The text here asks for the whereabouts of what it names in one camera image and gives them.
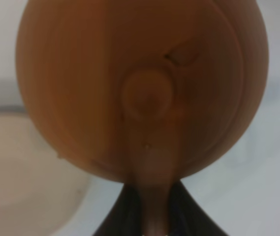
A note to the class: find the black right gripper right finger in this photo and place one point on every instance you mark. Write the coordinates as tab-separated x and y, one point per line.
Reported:
186	217

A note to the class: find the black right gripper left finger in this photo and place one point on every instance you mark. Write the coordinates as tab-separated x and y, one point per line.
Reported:
124	219

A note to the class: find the brown clay teapot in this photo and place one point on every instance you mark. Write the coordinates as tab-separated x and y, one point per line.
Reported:
142	92

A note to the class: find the beige teapot saucer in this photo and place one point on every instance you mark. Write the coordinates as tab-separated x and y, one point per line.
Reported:
39	191

